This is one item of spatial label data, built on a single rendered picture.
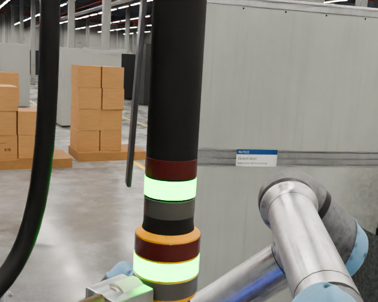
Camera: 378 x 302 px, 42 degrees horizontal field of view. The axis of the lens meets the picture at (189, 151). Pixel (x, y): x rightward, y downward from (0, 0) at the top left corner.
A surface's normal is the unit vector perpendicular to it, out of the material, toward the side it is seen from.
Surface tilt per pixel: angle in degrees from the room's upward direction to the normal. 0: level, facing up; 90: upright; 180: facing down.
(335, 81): 90
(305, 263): 42
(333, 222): 74
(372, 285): 90
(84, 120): 90
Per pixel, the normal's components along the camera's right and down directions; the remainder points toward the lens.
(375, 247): -0.93, 0.01
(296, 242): -0.62, -0.74
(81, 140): 0.43, 0.18
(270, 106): 0.22, 0.17
